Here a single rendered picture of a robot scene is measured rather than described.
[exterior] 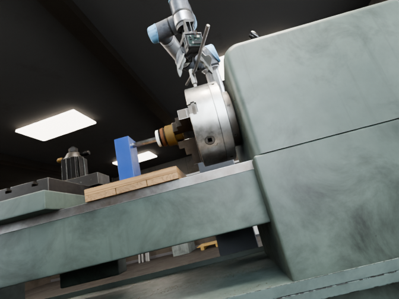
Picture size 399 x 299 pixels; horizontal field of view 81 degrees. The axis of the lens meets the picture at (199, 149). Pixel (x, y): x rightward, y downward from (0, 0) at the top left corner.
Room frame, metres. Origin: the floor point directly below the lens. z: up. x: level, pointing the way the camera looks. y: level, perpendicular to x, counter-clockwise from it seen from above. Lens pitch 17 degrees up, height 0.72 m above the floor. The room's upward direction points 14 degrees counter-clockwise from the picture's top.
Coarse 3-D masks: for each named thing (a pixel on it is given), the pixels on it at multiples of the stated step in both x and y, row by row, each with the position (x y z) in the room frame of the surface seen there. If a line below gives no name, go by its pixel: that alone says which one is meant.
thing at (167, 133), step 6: (168, 126) 0.84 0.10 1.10; (162, 132) 0.84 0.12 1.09; (168, 132) 0.84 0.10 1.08; (162, 138) 0.85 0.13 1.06; (168, 138) 0.84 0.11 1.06; (174, 138) 0.84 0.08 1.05; (180, 138) 0.86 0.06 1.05; (162, 144) 0.87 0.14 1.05; (168, 144) 0.88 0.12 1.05; (174, 144) 0.88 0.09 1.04
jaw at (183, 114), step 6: (186, 108) 0.74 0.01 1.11; (192, 108) 0.72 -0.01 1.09; (180, 114) 0.74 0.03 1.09; (186, 114) 0.74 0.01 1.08; (180, 120) 0.75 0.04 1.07; (186, 120) 0.76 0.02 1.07; (174, 126) 0.82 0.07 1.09; (180, 126) 0.79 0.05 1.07; (186, 126) 0.80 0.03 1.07; (174, 132) 0.82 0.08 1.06; (180, 132) 0.84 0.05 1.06
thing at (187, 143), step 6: (192, 138) 0.87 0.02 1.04; (180, 144) 0.88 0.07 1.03; (186, 144) 0.88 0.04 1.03; (192, 144) 0.88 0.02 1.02; (186, 150) 0.89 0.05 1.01; (192, 150) 0.89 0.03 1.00; (198, 150) 0.89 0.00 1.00; (192, 156) 0.90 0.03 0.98; (198, 156) 0.90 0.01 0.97; (198, 162) 0.91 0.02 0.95
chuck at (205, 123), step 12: (204, 84) 0.77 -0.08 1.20; (192, 96) 0.73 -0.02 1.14; (204, 96) 0.72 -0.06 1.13; (204, 108) 0.71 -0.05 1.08; (192, 120) 0.72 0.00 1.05; (204, 120) 0.72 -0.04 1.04; (216, 120) 0.72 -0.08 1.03; (204, 132) 0.73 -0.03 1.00; (216, 132) 0.74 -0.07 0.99; (204, 144) 0.76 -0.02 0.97; (216, 144) 0.77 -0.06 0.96; (204, 156) 0.80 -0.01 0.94; (216, 156) 0.81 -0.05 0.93
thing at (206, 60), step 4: (204, 56) 0.78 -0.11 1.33; (208, 56) 0.77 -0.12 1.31; (200, 60) 0.79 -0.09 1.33; (204, 60) 0.79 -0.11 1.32; (208, 60) 0.78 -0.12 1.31; (204, 64) 0.80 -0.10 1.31; (208, 64) 0.80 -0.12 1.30; (208, 68) 0.81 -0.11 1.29; (212, 68) 0.81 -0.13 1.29; (212, 72) 0.81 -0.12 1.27
